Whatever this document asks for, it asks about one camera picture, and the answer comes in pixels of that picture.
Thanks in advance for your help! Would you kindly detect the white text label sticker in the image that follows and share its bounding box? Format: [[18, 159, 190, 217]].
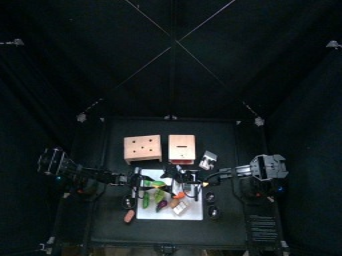
[[249, 214, 279, 248]]

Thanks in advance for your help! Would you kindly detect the pink toy sausage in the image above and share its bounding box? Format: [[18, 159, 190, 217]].
[[123, 209, 136, 224]]

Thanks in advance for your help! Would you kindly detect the wooden box with round holes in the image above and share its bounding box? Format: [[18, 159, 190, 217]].
[[123, 134, 163, 165]]

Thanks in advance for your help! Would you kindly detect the vertical metal frame pole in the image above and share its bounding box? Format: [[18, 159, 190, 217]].
[[167, 0, 177, 120]]

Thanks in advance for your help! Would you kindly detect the thin white diagonal cord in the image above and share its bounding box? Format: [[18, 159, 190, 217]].
[[123, 0, 265, 125], [79, 0, 237, 119]]

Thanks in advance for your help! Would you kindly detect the small green corn husk piece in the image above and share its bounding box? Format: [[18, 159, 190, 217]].
[[143, 179, 167, 188]]

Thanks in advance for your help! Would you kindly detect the white toy knife block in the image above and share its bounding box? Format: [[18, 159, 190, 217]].
[[198, 150, 219, 172]]

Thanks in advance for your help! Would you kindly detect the purple toy eggplant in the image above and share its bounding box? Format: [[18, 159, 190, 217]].
[[155, 199, 170, 213]]

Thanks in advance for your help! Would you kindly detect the white toy sushi roll block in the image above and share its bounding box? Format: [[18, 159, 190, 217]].
[[171, 201, 190, 216]]

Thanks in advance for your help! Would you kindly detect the white cutting board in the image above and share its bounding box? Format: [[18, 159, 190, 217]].
[[135, 168, 205, 221]]

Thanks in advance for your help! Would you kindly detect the wooden box with red panel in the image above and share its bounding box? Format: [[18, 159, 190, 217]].
[[167, 134, 198, 166]]

